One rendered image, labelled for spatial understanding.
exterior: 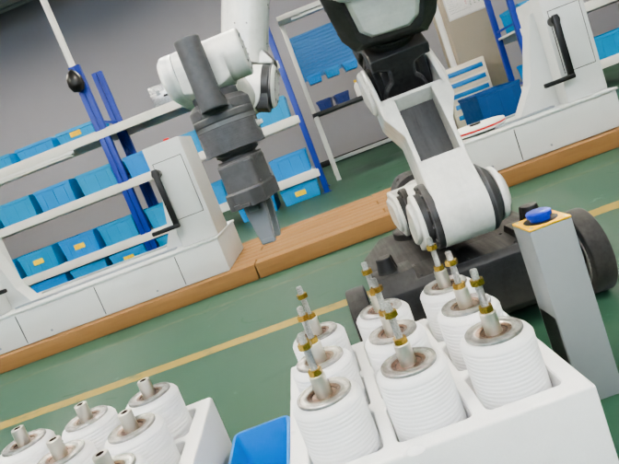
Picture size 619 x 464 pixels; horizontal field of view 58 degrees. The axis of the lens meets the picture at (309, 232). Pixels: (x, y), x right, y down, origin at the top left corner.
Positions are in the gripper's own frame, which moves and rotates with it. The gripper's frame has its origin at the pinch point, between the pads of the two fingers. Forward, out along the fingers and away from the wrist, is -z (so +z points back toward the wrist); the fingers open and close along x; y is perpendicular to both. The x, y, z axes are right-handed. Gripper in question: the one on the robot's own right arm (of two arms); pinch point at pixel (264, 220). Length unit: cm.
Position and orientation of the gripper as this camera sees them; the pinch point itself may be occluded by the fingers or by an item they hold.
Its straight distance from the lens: 82.0
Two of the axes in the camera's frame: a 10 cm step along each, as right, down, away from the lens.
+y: 9.2, -3.2, -2.1
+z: -3.6, -9.2, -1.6
